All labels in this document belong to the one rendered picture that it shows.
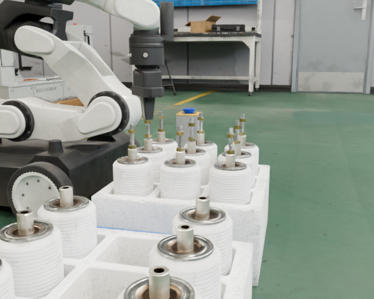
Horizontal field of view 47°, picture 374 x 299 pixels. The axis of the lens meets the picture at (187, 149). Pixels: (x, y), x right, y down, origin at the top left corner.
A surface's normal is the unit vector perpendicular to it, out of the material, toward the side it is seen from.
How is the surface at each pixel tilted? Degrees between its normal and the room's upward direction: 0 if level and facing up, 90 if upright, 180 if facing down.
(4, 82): 90
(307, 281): 0
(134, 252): 90
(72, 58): 111
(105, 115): 90
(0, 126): 90
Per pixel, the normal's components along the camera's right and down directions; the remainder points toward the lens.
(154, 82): 0.45, 0.19
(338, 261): 0.00, -0.98
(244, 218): -0.23, 0.21
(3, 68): 0.96, 0.06
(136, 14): 0.11, 0.22
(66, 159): 0.69, -0.64
